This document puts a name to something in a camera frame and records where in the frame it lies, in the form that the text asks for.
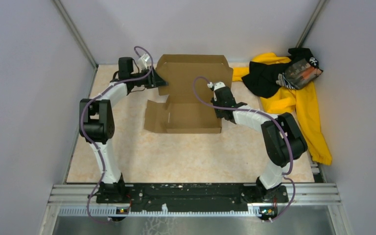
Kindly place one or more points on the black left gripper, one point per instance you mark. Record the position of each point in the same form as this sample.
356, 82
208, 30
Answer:
154, 80

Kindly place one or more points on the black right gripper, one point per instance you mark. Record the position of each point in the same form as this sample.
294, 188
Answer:
214, 101

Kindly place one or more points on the brown cardboard box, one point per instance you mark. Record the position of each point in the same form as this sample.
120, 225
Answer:
184, 111

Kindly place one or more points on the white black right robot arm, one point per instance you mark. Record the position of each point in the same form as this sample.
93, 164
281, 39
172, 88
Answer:
282, 137

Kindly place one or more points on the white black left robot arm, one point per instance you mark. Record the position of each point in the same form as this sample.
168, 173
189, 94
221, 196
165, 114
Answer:
96, 119

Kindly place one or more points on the black printed garment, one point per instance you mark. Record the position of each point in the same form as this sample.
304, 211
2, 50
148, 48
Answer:
264, 79

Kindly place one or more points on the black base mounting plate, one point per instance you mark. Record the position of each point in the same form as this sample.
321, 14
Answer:
192, 197

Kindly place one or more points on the aluminium frame rail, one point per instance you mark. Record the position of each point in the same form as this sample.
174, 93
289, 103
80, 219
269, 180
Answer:
75, 200

